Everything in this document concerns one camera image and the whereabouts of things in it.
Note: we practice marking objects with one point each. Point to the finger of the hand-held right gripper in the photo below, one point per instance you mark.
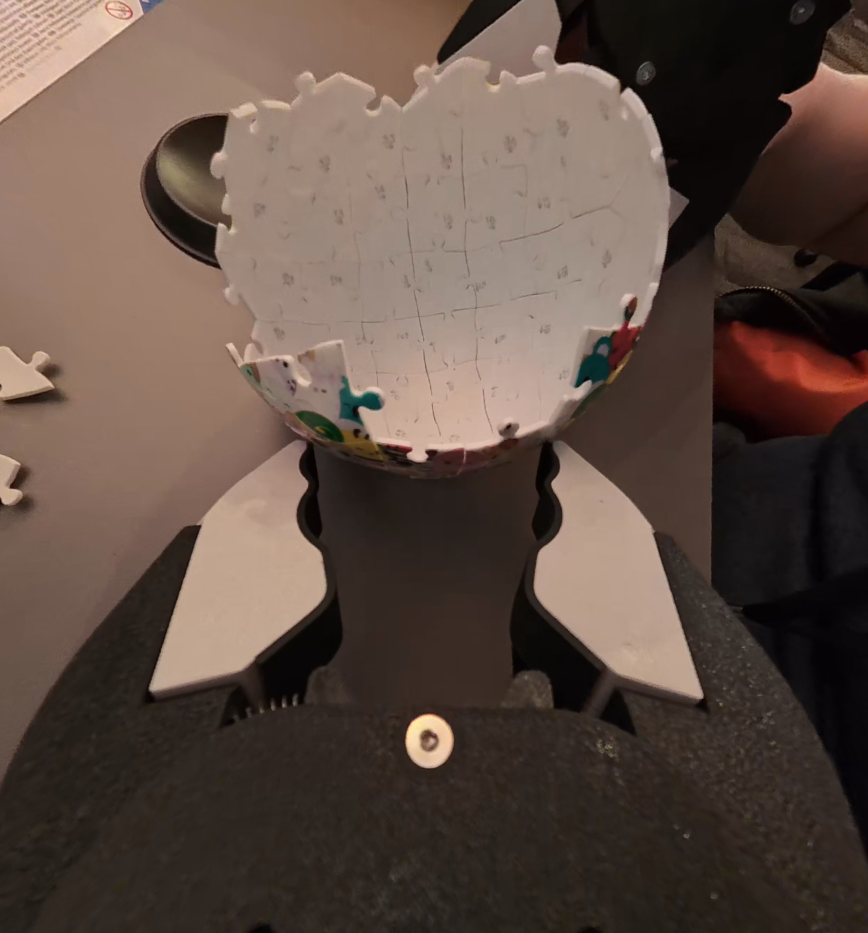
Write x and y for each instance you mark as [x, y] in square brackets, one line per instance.
[521, 29]

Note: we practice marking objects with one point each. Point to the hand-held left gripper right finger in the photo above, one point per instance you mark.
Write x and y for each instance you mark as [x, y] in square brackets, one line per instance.
[616, 590]

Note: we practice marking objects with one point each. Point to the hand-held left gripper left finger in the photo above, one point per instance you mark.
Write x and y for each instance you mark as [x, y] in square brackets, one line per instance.
[244, 583]

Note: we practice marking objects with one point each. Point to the half-built puzzle ball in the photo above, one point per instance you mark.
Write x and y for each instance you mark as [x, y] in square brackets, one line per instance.
[441, 255]

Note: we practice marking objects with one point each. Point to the black puzzle ball stand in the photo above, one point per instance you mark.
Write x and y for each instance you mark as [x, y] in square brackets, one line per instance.
[179, 175]

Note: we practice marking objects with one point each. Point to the person's right forearm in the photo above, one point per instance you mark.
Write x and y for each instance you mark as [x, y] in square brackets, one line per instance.
[842, 160]

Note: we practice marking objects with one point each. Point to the person's dark blue clothing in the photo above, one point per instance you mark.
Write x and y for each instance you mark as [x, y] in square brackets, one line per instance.
[827, 547]

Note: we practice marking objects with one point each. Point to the folded instruction sheet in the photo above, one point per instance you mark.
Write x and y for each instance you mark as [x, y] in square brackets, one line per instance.
[26, 58]

